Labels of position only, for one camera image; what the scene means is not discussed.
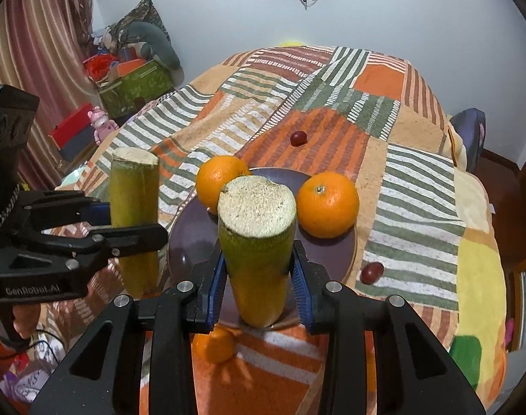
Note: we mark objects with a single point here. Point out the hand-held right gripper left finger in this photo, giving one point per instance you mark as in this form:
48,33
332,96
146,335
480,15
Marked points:
214,296

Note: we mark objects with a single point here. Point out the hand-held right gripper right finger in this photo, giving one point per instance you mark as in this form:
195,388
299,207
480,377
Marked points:
300,296

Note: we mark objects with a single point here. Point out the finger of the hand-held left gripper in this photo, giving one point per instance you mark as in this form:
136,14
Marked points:
129,242
73,207

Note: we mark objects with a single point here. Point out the slim sugarcane piece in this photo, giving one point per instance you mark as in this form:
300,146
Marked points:
133,190

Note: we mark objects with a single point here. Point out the thick sugarcane piece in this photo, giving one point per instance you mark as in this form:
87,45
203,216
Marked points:
254,259

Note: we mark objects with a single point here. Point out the purple round plate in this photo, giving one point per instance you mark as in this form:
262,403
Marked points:
194,233

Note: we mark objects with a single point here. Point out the person's left hand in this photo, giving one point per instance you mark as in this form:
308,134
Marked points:
27,320

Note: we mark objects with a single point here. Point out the small mandarin orange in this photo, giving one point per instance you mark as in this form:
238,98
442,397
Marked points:
213,348

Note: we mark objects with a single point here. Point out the red storage box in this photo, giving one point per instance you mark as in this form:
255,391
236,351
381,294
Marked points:
73,127

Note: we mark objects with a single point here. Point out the small red fruit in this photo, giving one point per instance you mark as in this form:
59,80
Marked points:
371,272
298,138

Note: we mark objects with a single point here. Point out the pink toy figure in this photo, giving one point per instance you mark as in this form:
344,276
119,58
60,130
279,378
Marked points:
101,125

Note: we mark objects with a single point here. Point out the striped pink curtain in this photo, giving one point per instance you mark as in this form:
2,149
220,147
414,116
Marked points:
38,52

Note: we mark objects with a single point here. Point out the large orange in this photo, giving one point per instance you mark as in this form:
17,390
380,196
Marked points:
215,181
328,205

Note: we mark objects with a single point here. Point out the green cardboard box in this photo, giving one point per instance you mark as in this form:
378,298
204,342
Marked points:
137,86

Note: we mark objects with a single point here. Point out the striped patchwork blanket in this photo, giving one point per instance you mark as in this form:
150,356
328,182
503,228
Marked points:
418,207

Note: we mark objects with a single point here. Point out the purple printed cloth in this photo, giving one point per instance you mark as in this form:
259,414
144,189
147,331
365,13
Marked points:
29,380

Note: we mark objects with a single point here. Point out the grey stuffed pillow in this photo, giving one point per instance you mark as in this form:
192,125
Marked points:
159,45

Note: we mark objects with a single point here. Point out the camouflage cushion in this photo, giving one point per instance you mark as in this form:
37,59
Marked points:
137,15

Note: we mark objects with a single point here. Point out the purple chair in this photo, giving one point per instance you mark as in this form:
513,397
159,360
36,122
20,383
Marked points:
468,136

